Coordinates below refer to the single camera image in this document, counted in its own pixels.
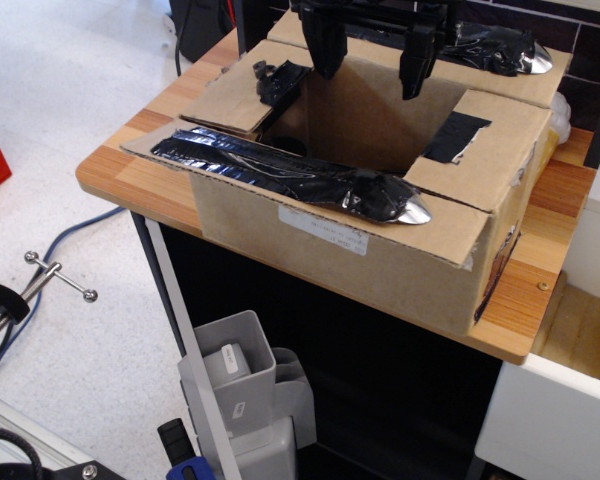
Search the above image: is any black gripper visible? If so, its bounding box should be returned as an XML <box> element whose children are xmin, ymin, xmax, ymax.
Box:
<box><xmin>290</xmin><ymin>1</ymin><xmax>461</xmax><ymax>100</ymax></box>

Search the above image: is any metal screw clamp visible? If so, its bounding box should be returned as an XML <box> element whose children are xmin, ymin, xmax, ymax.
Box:
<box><xmin>0</xmin><ymin>251</ymin><xmax>99</xmax><ymax>332</ymax></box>

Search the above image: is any black taped spoon front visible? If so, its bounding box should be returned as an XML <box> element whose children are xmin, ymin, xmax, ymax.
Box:
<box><xmin>150</xmin><ymin>127</ymin><xmax>432</xmax><ymax>225</ymax></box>

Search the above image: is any white tray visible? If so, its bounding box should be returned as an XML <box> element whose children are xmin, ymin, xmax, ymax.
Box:
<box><xmin>474</xmin><ymin>284</ymin><xmax>600</xmax><ymax>480</ymax></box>

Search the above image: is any black taped spoon rear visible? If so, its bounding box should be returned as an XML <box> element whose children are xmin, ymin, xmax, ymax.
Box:
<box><xmin>441</xmin><ymin>21</ymin><xmax>553</xmax><ymax>77</ymax></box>

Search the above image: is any blue black handled tool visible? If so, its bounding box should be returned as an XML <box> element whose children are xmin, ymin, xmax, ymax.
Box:
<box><xmin>157</xmin><ymin>418</ymin><xmax>216</xmax><ymax>480</ymax></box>

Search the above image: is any brown cardboard box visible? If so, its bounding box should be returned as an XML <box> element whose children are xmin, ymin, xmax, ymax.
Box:
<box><xmin>123</xmin><ymin>14</ymin><xmax>571</xmax><ymax>336</ymax></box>

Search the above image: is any black coiled cable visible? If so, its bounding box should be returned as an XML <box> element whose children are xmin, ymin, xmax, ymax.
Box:
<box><xmin>0</xmin><ymin>425</ymin><xmax>45</xmax><ymax>480</ymax></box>

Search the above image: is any black taped spoon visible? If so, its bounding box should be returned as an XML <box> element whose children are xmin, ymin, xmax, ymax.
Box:
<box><xmin>441</xmin><ymin>21</ymin><xmax>553</xmax><ymax>77</ymax></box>
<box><xmin>150</xmin><ymin>127</ymin><xmax>432</xmax><ymax>225</ymax></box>

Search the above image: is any blue cable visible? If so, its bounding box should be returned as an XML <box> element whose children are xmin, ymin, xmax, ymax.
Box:
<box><xmin>0</xmin><ymin>205</ymin><xmax>129</xmax><ymax>391</ymax></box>

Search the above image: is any grey plastic bin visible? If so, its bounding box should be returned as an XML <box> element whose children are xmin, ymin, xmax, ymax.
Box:
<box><xmin>193</xmin><ymin>311</ymin><xmax>317</xmax><ymax>479</ymax></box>

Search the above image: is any white plastic bag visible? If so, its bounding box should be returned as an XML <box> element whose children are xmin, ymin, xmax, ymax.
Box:
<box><xmin>551</xmin><ymin>92</ymin><xmax>571</xmax><ymax>145</ymax></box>

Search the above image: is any grey metal table leg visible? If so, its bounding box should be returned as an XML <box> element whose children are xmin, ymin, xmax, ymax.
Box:
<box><xmin>145</xmin><ymin>219</ymin><xmax>241</xmax><ymax>479</ymax></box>

